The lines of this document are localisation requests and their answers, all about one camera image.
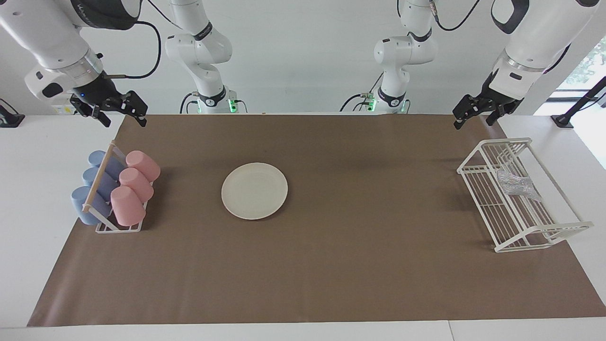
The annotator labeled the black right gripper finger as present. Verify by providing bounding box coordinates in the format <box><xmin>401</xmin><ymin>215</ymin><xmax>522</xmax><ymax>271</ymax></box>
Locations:
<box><xmin>89</xmin><ymin>106</ymin><xmax>112</xmax><ymax>128</ymax></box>
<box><xmin>127</xmin><ymin>90</ymin><xmax>149</xmax><ymax>127</ymax></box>

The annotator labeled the cream round plate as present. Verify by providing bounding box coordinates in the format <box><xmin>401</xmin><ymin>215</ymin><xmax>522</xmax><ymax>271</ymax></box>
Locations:
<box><xmin>221</xmin><ymin>162</ymin><xmax>288</xmax><ymax>220</ymax></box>

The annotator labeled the blue plastic cup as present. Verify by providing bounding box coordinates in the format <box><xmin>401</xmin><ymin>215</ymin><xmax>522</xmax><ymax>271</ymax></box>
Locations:
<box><xmin>82</xmin><ymin>167</ymin><xmax>119</xmax><ymax>202</ymax></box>
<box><xmin>88</xmin><ymin>150</ymin><xmax>125</xmax><ymax>179</ymax></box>
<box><xmin>71</xmin><ymin>186</ymin><xmax>113</xmax><ymax>225</ymax></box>

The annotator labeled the pink plastic cup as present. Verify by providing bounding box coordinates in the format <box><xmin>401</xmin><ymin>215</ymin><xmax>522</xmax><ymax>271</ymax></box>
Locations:
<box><xmin>110</xmin><ymin>186</ymin><xmax>146</xmax><ymax>226</ymax></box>
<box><xmin>125</xmin><ymin>150</ymin><xmax>161</xmax><ymax>183</ymax></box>
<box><xmin>119</xmin><ymin>168</ymin><xmax>154</xmax><ymax>203</ymax></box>

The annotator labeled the white cup rack wooden bar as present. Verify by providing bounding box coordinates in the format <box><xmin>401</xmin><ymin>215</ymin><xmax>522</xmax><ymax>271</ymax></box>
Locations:
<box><xmin>82</xmin><ymin>140</ymin><xmax>154</xmax><ymax>233</ymax></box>

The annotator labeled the bright window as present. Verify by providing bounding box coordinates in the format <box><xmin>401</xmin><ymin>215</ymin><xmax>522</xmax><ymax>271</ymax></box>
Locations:
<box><xmin>554</xmin><ymin>37</ymin><xmax>606</xmax><ymax>102</ymax></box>

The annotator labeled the brown table mat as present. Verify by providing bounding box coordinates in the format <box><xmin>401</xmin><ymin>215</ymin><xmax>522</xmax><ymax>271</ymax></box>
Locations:
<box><xmin>27</xmin><ymin>113</ymin><xmax>606</xmax><ymax>327</ymax></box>

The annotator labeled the black base cable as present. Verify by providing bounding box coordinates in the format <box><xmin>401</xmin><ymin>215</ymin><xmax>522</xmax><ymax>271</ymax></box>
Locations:
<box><xmin>339</xmin><ymin>71</ymin><xmax>385</xmax><ymax>113</ymax></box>
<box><xmin>179</xmin><ymin>92</ymin><xmax>199</xmax><ymax>114</ymax></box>

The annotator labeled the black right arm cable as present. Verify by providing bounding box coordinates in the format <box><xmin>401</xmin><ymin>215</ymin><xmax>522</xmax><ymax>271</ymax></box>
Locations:
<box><xmin>105</xmin><ymin>20</ymin><xmax>162</xmax><ymax>80</ymax></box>

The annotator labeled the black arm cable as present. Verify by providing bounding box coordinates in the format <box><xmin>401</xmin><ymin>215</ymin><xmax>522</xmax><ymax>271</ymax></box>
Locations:
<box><xmin>105</xmin><ymin>20</ymin><xmax>162</xmax><ymax>80</ymax></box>
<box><xmin>428</xmin><ymin>0</ymin><xmax>481</xmax><ymax>32</ymax></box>

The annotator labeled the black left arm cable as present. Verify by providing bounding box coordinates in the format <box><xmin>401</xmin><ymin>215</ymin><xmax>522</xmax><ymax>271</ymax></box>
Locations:
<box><xmin>428</xmin><ymin>0</ymin><xmax>481</xmax><ymax>32</ymax></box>

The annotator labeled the white wire dish rack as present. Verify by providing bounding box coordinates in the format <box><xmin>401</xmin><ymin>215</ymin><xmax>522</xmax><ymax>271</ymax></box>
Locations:
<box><xmin>457</xmin><ymin>137</ymin><xmax>594</xmax><ymax>253</ymax></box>

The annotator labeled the black clamp mount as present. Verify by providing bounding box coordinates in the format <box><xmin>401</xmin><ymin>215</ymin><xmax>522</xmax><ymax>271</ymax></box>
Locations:
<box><xmin>0</xmin><ymin>98</ymin><xmax>25</xmax><ymax>127</ymax></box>

